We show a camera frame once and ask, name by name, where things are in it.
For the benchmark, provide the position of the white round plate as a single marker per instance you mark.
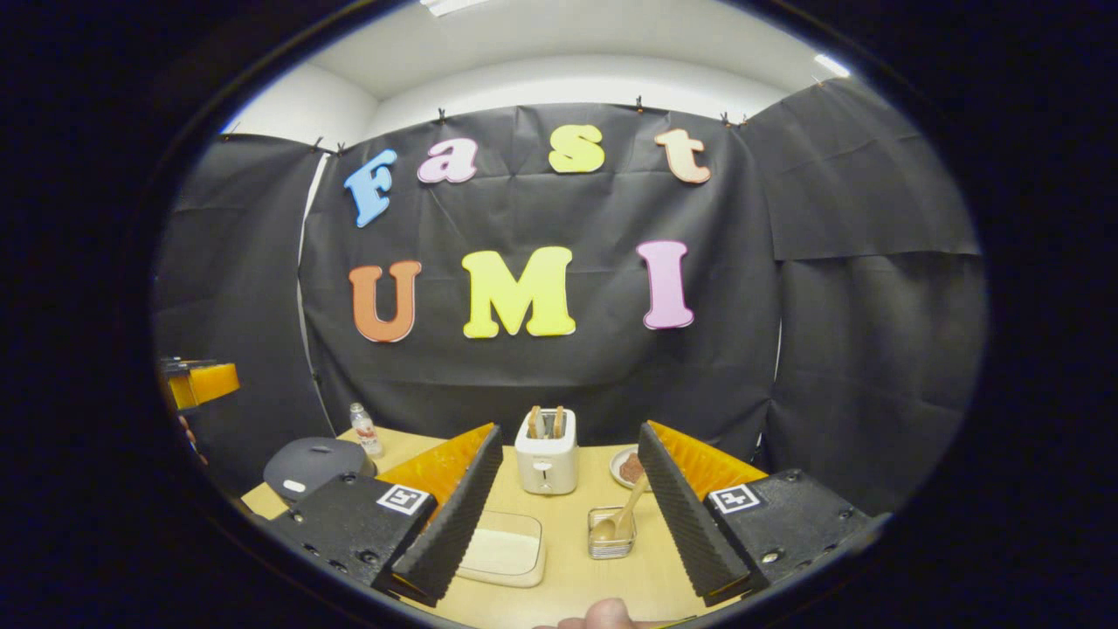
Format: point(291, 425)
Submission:
point(616, 472)

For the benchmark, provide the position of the toasted bread slice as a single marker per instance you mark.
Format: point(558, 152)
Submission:
point(534, 424)
point(558, 423)

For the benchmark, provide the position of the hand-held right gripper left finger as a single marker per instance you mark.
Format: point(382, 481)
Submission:
point(454, 515)

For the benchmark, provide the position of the white toaster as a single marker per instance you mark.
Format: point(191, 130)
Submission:
point(546, 467)

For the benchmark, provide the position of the dark grey rice cooker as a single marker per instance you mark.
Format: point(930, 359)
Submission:
point(314, 463)

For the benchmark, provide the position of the brown meat piece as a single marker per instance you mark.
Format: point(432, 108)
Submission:
point(632, 469)

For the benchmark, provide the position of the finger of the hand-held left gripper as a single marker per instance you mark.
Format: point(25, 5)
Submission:
point(210, 383)

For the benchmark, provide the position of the wooden spoon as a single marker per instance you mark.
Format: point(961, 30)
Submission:
point(624, 511)

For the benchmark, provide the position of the small clear bottle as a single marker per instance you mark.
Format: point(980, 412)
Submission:
point(365, 432)

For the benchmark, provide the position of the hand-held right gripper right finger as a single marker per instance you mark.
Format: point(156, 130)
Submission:
point(686, 515)

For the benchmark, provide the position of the clear container of rice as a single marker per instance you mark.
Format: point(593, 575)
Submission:
point(502, 550)

